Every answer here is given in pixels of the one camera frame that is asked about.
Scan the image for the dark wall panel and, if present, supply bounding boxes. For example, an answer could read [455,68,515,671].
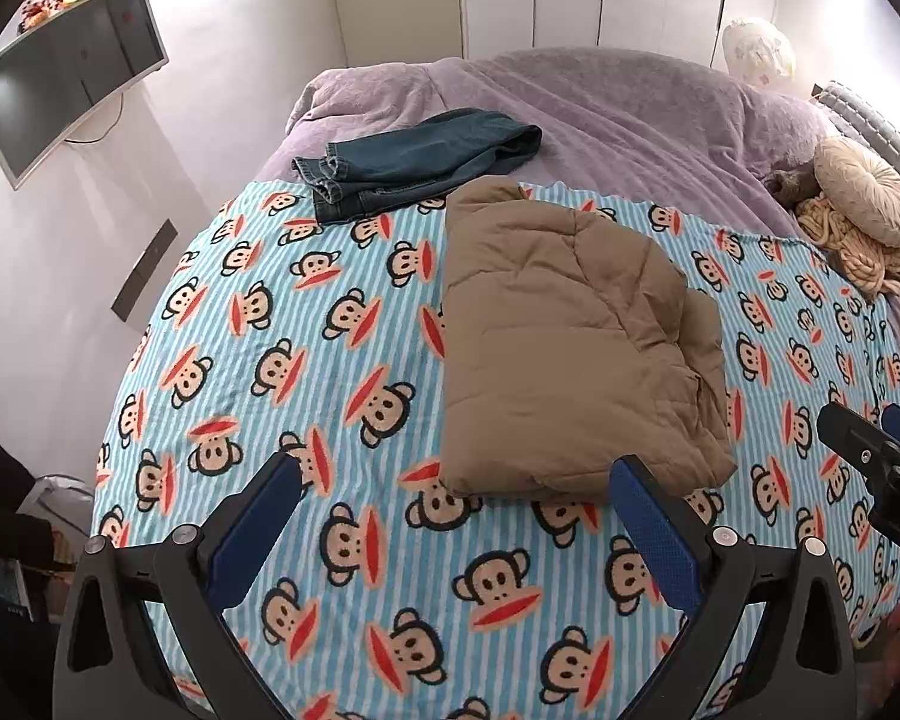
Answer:
[110,218,180,324]

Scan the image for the round cream pleated pillow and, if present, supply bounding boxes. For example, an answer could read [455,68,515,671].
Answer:
[814,135,900,248]

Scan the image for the purple fleece blanket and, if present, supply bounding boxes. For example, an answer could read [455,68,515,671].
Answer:
[259,47,900,391]

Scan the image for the tan puffer jacket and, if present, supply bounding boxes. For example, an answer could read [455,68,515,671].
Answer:
[438,176,738,500]

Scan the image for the person's dark clothing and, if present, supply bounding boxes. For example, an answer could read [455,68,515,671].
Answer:
[0,426,65,720]

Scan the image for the beige chunky knit throw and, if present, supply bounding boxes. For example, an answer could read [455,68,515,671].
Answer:
[793,195,900,299]

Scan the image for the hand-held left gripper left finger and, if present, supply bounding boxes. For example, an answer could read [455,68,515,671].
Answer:
[51,450,305,720]

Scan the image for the blue jeans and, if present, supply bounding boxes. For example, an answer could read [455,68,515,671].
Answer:
[291,109,545,226]

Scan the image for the grey brown cloth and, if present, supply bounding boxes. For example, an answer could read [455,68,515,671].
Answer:
[763,169,822,212]

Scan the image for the monkey print striped blanket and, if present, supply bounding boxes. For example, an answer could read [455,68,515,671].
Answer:
[91,178,900,720]

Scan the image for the wall mounted television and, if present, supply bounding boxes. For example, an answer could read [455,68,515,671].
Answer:
[0,0,170,192]

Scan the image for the television cable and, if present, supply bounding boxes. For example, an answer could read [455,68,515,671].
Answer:
[66,86,132,145]

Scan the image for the white patterned plush cushion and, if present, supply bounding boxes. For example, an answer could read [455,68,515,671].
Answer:
[721,16,797,88]

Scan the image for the grey quilted headboard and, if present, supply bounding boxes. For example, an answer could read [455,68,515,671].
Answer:
[810,79,900,230]

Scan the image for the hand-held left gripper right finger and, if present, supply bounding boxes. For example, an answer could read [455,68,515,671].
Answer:
[607,454,850,720]

